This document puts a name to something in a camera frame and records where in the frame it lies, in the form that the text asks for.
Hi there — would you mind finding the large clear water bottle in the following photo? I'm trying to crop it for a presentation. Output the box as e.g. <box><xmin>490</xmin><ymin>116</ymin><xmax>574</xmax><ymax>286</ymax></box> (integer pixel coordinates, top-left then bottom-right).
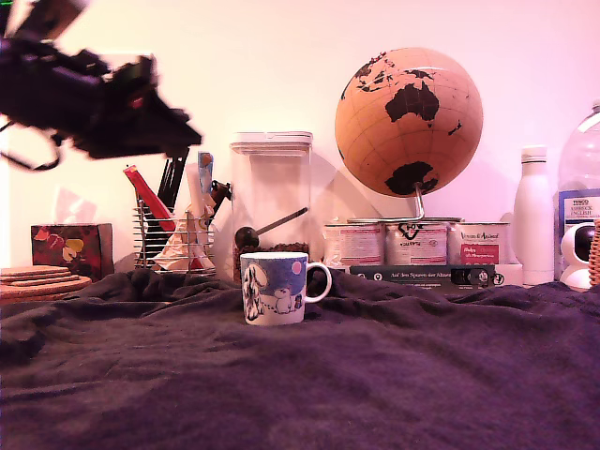
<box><xmin>555</xmin><ymin>97</ymin><xmax>600</xmax><ymax>282</ymax></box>

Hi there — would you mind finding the dark grey cloth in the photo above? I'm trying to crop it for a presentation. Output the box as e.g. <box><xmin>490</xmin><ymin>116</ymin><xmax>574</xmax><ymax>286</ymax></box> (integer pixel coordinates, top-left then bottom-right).
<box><xmin>0</xmin><ymin>269</ymin><xmax>600</xmax><ymax>450</ymax></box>

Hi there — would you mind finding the white tin pink text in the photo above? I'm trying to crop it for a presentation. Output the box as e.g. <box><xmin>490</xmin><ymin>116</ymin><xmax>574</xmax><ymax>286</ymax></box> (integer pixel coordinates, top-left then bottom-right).
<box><xmin>322</xmin><ymin>222</ymin><xmax>386</xmax><ymax>268</ymax></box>

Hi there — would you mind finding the white metal bottle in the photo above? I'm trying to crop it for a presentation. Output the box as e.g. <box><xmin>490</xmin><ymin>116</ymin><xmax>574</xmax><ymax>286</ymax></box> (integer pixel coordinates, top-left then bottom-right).
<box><xmin>513</xmin><ymin>144</ymin><xmax>557</xmax><ymax>287</ymax></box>

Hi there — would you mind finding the small white round camera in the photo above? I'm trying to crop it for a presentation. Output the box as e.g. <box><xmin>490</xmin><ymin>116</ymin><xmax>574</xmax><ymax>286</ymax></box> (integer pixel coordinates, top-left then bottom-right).
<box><xmin>559</xmin><ymin>222</ymin><xmax>597</xmax><ymax>291</ymax></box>

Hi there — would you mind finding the white tin red label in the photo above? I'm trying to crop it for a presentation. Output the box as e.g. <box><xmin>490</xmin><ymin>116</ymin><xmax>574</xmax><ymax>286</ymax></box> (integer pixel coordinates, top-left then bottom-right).
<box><xmin>447</xmin><ymin>220</ymin><xmax>512</xmax><ymax>266</ymax></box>

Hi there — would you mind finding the red chopstick sleeve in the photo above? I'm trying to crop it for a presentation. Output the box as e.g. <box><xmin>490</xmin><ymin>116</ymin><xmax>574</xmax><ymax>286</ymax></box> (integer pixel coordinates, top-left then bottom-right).
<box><xmin>122</xmin><ymin>163</ymin><xmax>178</xmax><ymax>233</ymax></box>

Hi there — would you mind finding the dark wooden coffee scoop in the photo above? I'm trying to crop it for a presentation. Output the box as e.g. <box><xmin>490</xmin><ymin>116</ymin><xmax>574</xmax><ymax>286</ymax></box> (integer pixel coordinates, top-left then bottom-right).
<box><xmin>233</xmin><ymin>206</ymin><xmax>310</xmax><ymax>252</ymax></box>

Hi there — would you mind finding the white tin black arrow symbol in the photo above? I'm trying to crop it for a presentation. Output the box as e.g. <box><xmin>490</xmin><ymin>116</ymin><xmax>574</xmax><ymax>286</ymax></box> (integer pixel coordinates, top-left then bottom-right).
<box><xmin>384</xmin><ymin>220</ymin><xmax>449</xmax><ymax>267</ymax></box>

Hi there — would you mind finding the round cork trivet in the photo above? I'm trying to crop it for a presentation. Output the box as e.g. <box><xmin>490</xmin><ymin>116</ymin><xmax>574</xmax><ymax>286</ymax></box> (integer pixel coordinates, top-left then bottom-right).
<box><xmin>0</xmin><ymin>279</ymin><xmax>94</xmax><ymax>295</ymax></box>
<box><xmin>0</xmin><ymin>290</ymin><xmax>88</xmax><ymax>303</ymax></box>

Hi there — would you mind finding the clear container white lid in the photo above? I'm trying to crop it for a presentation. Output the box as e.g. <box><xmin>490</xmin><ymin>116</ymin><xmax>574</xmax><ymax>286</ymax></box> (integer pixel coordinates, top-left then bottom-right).
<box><xmin>228</xmin><ymin>130</ymin><xmax>314</xmax><ymax>285</ymax></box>

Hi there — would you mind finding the metal globe stand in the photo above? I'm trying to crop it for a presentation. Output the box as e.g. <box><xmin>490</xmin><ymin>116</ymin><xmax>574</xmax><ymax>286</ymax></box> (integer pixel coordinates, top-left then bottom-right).
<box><xmin>346</xmin><ymin>182</ymin><xmax>466</xmax><ymax>225</ymax></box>

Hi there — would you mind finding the illustrated white blue mug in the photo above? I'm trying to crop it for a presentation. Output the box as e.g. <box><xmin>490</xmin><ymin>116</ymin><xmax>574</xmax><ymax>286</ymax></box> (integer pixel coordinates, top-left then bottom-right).
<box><xmin>239</xmin><ymin>251</ymin><xmax>333</xmax><ymax>328</ymax></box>

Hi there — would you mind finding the black chopstick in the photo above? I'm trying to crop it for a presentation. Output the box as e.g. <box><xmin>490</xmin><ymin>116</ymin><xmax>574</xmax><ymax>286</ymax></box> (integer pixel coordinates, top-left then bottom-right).
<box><xmin>167</xmin><ymin>157</ymin><xmax>188</xmax><ymax>211</ymax></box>
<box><xmin>157</xmin><ymin>158</ymin><xmax>171</xmax><ymax>197</ymax></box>
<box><xmin>158</xmin><ymin>157</ymin><xmax>175</xmax><ymax>201</ymax></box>

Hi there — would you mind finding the dark brown wooden utensil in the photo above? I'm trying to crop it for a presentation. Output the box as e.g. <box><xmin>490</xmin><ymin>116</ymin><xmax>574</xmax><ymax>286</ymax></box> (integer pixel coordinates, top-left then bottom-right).
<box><xmin>209</xmin><ymin>180</ymin><xmax>233</xmax><ymax>213</ymax></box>

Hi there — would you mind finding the blue printed paper sleeve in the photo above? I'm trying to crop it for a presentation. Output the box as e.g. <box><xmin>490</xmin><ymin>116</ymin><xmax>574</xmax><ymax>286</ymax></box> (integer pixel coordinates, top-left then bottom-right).
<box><xmin>196</xmin><ymin>150</ymin><xmax>216</xmax><ymax>194</ymax></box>

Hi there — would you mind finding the floral dark tissue box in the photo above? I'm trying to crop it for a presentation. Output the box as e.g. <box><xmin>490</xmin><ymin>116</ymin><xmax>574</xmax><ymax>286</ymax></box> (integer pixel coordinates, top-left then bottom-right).
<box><xmin>30</xmin><ymin>223</ymin><xmax>115</xmax><ymax>282</ymax></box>

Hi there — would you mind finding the white tissue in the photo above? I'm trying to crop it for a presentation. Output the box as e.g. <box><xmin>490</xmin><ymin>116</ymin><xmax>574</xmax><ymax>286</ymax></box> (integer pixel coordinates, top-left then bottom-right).
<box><xmin>52</xmin><ymin>186</ymin><xmax>99</xmax><ymax>226</ymax></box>

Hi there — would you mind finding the black printed flat box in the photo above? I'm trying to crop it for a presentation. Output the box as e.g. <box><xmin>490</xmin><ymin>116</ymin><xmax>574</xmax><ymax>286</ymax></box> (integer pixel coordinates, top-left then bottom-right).
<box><xmin>349</xmin><ymin>264</ymin><xmax>497</xmax><ymax>295</ymax></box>

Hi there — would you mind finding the cork globe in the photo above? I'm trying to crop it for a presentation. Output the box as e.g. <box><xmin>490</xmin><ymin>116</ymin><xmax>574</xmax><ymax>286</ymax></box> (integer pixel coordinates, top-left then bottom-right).
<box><xmin>334</xmin><ymin>46</ymin><xmax>484</xmax><ymax>198</ymax></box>

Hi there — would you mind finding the wicker basket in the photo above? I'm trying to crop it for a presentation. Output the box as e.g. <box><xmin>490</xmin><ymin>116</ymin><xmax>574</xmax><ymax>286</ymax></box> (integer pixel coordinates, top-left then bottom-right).
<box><xmin>588</xmin><ymin>217</ymin><xmax>600</xmax><ymax>288</ymax></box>

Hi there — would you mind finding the crumpled white paper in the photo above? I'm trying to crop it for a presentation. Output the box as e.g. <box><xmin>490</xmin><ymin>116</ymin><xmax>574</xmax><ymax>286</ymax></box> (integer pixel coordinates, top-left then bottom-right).
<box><xmin>154</xmin><ymin>161</ymin><xmax>218</xmax><ymax>274</ymax></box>

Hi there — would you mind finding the long black looping cable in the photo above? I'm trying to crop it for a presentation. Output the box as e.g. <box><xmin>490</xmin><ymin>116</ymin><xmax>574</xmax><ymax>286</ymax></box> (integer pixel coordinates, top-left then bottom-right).
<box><xmin>0</xmin><ymin>140</ymin><xmax>62</xmax><ymax>173</ymax></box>

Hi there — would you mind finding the square cork coaster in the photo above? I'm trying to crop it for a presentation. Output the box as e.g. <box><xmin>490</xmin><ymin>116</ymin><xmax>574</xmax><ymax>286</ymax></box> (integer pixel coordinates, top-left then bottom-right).
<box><xmin>0</xmin><ymin>265</ymin><xmax>70</xmax><ymax>275</ymax></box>
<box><xmin>0</xmin><ymin>272</ymin><xmax>72</xmax><ymax>281</ymax></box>
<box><xmin>0</xmin><ymin>277</ymin><xmax>80</xmax><ymax>286</ymax></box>

